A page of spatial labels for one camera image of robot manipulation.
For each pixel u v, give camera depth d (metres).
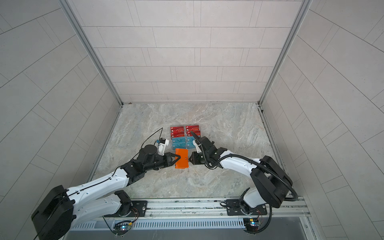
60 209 0.39
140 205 0.72
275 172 0.44
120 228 0.65
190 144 0.91
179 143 0.91
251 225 0.68
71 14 0.73
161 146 0.72
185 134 0.91
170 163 0.67
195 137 0.72
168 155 0.68
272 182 0.42
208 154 0.65
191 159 0.81
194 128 0.92
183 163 0.76
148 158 0.60
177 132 0.91
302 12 0.72
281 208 0.41
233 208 0.71
